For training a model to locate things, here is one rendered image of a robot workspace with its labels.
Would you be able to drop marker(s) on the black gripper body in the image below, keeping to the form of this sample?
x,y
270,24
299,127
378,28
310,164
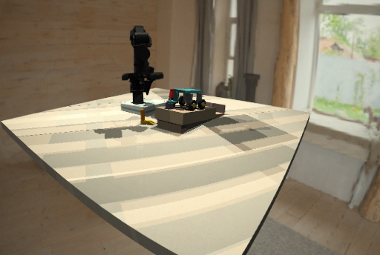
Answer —
x,y
142,68

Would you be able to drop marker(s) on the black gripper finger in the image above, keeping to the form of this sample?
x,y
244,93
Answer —
x,y
148,85
136,84

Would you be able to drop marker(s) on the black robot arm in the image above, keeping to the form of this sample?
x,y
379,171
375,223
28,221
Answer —
x,y
141,41

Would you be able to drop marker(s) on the yellow wedge with orange handle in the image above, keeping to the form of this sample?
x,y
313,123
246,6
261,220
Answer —
x,y
143,120

